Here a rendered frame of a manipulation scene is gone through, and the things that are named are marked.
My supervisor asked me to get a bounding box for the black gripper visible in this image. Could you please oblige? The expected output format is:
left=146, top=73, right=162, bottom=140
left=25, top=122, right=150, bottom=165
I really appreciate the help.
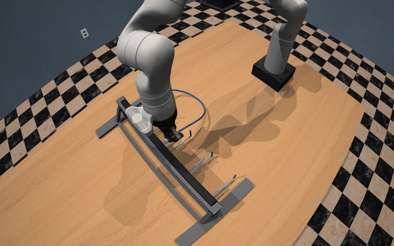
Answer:
left=153, top=108, right=184, bottom=143

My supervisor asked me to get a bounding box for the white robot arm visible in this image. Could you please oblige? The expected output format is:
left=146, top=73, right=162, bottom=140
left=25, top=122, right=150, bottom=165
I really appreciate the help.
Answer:
left=117, top=0, right=308, bottom=137

